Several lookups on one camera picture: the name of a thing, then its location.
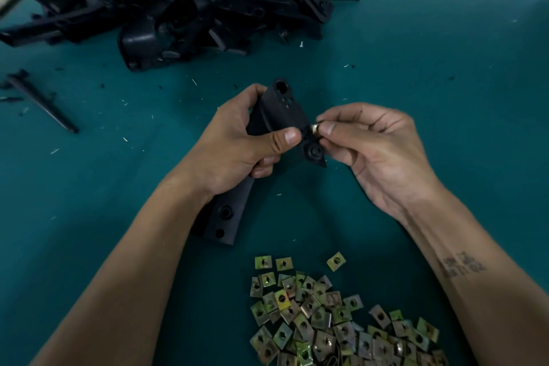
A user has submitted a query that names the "person's left hand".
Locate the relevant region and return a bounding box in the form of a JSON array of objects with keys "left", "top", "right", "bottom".
[{"left": 170, "top": 84, "right": 304, "bottom": 205}]

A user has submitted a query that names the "person's right hand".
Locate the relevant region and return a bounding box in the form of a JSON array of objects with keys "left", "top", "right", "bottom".
[{"left": 315, "top": 102, "right": 444, "bottom": 227}]

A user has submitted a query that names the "black plastic bracket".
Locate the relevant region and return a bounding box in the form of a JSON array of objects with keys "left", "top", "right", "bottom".
[{"left": 201, "top": 78, "right": 329, "bottom": 246}]

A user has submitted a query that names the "pile of black plastic brackets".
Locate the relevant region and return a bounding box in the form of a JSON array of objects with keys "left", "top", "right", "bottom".
[{"left": 0, "top": 0, "right": 365, "bottom": 71}]

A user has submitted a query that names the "pile of brass clip nuts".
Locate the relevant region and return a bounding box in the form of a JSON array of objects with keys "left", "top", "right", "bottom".
[{"left": 249, "top": 252, "right": 449, "bottom": 366}]

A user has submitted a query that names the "person's right forearm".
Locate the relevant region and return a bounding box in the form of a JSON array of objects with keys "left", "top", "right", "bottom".
[{"left": 401, "top": 190, "right": 549, "bottom": 366}]

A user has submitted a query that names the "person's left forearm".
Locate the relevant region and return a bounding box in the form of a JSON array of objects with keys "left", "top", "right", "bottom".
[{"left": 30, "top": 174, "right": 216, "bottom": 366}]

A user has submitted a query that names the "green table cloth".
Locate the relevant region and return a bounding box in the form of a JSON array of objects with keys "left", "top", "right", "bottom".
[{"left": 0, "top": 0, "right": 549, "bottom": 366}]

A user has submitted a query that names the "thin black plastic strip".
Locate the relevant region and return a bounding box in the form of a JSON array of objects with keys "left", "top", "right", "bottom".
[{"left": 4, "top": 69, "right": 80, "bottom": 134}]

